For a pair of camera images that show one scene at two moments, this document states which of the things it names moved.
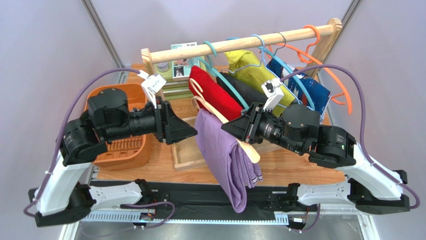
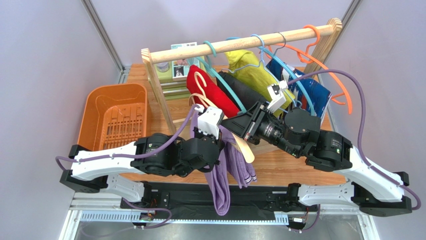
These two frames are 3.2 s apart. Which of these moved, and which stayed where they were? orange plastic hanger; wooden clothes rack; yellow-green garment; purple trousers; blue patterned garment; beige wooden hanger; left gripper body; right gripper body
Moved: beige wooden hanger; purple trousers; left gripper body
Stayed: orange plastic hanger; wooden clothes rack; yellow-green garment; right gripper body; blue patterned garment
